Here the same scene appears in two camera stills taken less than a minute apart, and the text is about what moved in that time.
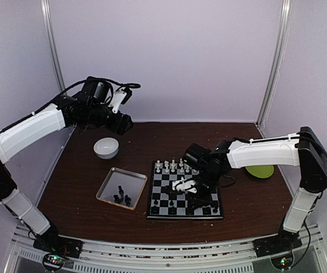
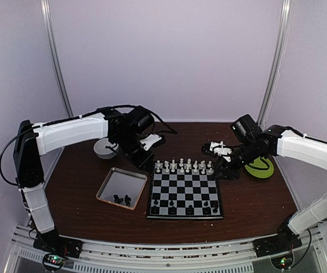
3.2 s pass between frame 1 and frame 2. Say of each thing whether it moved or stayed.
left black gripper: moved
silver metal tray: stayed
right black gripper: moved
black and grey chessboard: stayed
